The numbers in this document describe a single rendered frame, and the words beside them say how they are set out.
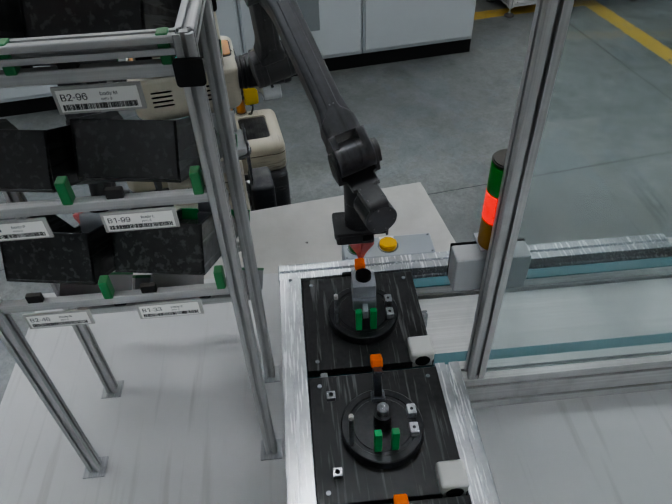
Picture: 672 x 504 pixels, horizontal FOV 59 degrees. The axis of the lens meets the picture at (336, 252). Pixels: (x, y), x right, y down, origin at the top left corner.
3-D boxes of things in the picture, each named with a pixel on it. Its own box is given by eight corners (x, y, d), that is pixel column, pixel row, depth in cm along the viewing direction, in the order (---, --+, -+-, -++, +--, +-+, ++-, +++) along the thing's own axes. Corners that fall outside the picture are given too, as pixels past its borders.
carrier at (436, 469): (308, 384, 111) (304, 342, 102) (435, 372, 112) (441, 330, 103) (317, 513, 93) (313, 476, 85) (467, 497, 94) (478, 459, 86)
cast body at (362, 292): (351, 287, 119) (350, 262, 114) (372, 285, 119) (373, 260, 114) (354, 319, 112) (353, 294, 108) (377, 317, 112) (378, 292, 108)
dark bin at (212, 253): (181, 220, 110) (178, 181, 108) (250, 222, 109) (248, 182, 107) (114, 272, 84) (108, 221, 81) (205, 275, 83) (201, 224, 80)
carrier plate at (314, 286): (301, 286, 129) (301, 279, 128) (410, 276, 131) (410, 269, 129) (308, 377, 112) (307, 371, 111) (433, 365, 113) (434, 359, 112)
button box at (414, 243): (341, 258, 143) (341, 239, 139) (427, 250, 144) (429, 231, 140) (344, 278, 138) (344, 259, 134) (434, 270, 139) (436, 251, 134)
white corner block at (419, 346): (405, 349, 116) (406, 336, 113) (428, 347, 116) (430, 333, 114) (410, 368, 113) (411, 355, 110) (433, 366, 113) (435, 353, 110)
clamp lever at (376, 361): (371, 391, 104) (369, 353, 101) (382, 390, 104) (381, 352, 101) (374, 403, 101) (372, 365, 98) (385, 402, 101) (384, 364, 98)
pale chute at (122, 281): (129, 293, 124) (130, 272, 125) (190, 295, 123) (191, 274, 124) (56, 299, 97) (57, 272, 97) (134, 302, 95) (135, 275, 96)
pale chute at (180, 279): (201, 286, 125) (202, 265, 125) (262, 289, 124) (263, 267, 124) (149, 291, 97) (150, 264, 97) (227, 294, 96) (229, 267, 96)
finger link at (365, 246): (374, 269, 117) (374, 234, 111) (338, 272, 117) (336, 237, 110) (369, 246, 122) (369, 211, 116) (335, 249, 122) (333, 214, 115)
